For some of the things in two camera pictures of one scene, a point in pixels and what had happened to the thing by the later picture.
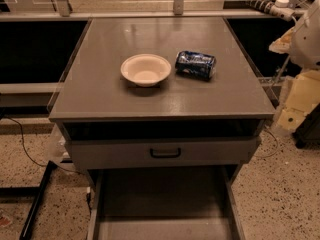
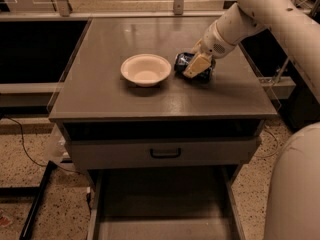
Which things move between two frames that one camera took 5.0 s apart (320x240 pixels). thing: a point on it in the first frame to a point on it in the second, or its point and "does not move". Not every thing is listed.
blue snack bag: [195, 65] does not move
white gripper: [307, 40] to [213, 41]
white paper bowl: [147, 70] does not move
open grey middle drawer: [164, 203] does not move
